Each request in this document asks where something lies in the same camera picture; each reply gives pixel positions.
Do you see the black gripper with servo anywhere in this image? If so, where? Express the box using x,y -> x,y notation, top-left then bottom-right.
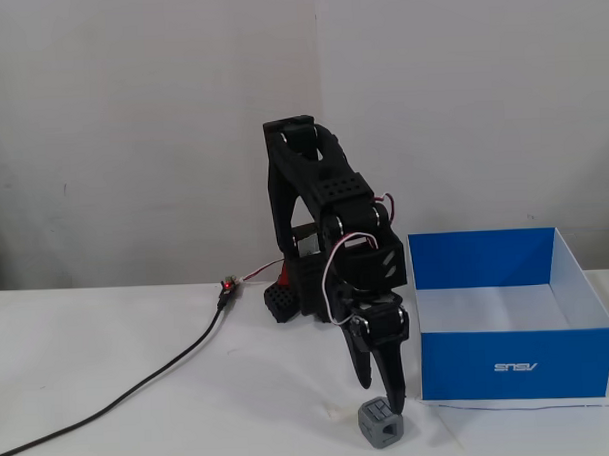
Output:
338,283 -> 413,417

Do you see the gray 3D printed block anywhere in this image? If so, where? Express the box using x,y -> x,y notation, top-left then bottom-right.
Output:
356,394 -> 407,450

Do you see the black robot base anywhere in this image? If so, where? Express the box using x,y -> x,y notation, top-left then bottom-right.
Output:
261,256 -> 339,326

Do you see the blue and white cardboard box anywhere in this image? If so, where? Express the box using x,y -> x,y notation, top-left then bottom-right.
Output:
406,223 -> 609,404

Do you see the white looped servo wire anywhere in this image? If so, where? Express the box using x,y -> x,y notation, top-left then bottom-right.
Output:
319,229 -> 385,325

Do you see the red and white wire bundle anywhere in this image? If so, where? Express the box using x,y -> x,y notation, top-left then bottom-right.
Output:
375,191 -> 402,229

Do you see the black power cable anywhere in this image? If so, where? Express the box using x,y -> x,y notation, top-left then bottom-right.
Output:
0,290 -> 234,456

